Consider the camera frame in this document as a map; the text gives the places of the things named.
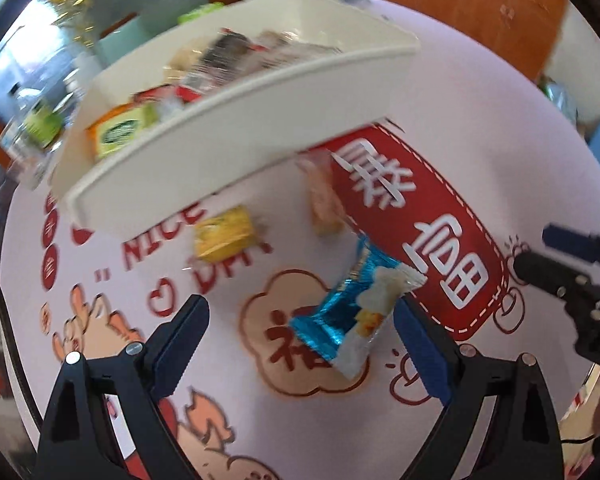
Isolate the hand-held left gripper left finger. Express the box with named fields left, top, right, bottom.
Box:
left=32, top=294, right=211, bottom=480

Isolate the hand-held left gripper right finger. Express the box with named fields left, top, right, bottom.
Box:
left=392, top=296, right=566, bottom=480

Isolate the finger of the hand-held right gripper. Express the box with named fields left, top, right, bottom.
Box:
left=512, top=251, right=600, bottom=307
left=541, top=224, right=600, bottom=267

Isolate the blue and white snack packet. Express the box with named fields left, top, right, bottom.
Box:
left=288, top=235, right=429, bottom=380

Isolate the white plastic tray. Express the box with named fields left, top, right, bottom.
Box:
left=50, top=0, right=422, bottom=242

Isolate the clear bag of brown snacks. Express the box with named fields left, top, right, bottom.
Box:
left=167, top=29, right=344, bottom=92

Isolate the orange snack packet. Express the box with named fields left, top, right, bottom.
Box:
left=296, top=152, right=349, bottom=237

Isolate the yellow green snack packet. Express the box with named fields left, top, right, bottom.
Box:
left=86, top=102, right=161, bottom=161

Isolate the wooden cabinet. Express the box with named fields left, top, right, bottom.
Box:
left=382, top=0, right=569, bottom=79

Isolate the red snack packet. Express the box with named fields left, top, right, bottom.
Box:
left=135, top=85, right=202, bottom=112

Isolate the plastic bottle with green label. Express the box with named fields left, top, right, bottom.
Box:
left=22, top=99, right=64, bottom=149

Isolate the teal canister with brown lid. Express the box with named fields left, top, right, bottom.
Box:
left=97, top=15, right=147, bottom=69

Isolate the green tissue pack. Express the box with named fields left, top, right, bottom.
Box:
left=177, top=2, right=226, bottom=24

